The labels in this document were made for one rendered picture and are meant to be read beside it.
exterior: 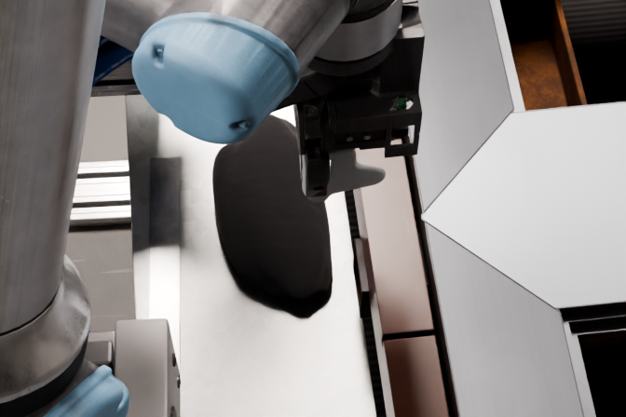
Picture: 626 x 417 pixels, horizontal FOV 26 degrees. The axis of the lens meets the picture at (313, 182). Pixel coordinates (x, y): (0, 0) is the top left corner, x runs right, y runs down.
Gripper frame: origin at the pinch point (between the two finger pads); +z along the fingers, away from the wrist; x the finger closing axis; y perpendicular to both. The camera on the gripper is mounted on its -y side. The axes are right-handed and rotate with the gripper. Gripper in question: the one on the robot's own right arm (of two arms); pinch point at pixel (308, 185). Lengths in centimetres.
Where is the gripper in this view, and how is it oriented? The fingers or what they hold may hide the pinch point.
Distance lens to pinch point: 101.6
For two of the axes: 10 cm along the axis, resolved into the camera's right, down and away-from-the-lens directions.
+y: 9.9, -0.9, 0.6
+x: -1.1, -8.5, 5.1
